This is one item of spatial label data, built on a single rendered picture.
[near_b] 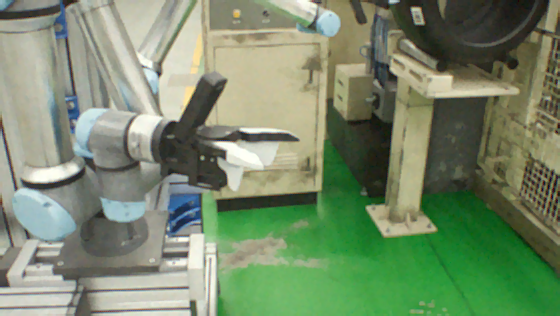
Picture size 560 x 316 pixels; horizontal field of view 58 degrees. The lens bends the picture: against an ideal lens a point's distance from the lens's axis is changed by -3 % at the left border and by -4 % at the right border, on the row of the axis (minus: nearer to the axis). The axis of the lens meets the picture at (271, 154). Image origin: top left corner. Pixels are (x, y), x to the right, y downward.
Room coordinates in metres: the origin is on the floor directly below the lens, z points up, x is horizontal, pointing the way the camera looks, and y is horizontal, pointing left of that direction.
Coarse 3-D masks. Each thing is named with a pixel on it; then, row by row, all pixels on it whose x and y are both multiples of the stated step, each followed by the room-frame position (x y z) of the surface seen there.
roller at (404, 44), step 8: (400, 40) 2.05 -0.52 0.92; (408, 40) 2.01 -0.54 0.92; (400, 48) 2.03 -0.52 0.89; (408, 48) 1.95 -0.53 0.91; (416, 48) 1.90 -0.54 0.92; (416, 56) 1.88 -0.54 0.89; (424, 56) 1.81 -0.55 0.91; (432, 56) 1.78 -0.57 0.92; (432, 64) 1.74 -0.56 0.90; (440, 64) 1.71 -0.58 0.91; (440, 72) 1.72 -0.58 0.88
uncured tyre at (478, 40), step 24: (408, 0) 1.74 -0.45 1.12; (432, 0) 1.70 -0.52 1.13; (504, 0) 2.02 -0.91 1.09; (528, 0) 1.92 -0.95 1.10; (408, 24) 1.78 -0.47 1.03; (432, 24) 1.71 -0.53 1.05; (480, 24) 2.02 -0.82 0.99; (504, 24) 1.96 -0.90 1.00; (528, 24) 1.76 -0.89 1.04; (432, 48) 1.74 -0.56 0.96; (456, 48) 1.72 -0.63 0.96; (480, 48) 1.73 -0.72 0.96; (504, 48) 1.75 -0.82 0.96
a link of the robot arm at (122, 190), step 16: (112, 176) 0.74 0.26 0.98; (128, 176) 0.75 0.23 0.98; (144, 176) 0.79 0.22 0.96; (160, 176) 0.83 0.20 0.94; (112, 192) 0.74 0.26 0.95; (128, 192) 0.75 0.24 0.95; (144, 192) 0.78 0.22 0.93; (112, 208) 0.74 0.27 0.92; (128, 208) 0.75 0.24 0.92; (144, 208) 0.77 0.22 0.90
